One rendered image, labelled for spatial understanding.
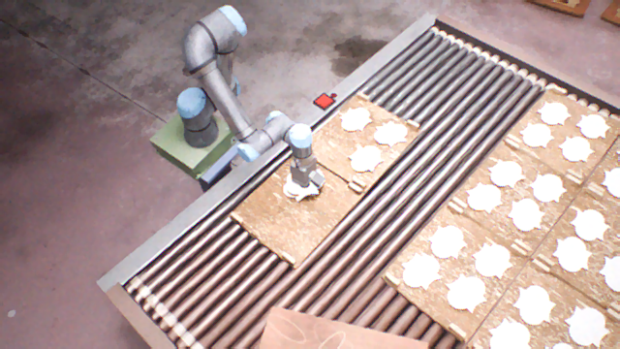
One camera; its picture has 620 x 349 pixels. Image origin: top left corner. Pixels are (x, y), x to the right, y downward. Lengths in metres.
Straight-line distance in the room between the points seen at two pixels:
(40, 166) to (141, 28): 1.49
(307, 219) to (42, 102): 2.75
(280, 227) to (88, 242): 1.62
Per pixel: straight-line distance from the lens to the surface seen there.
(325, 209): 1.90
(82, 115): 3.91
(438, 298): 1.78
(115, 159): 3.53
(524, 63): 2.59
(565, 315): 1.89
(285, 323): 1.61
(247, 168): 2.07
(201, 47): 1.64
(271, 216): 1.90
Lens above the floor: 2.56
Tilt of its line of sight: 54 degrees down
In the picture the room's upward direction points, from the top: 4 degrees counter-clockwise
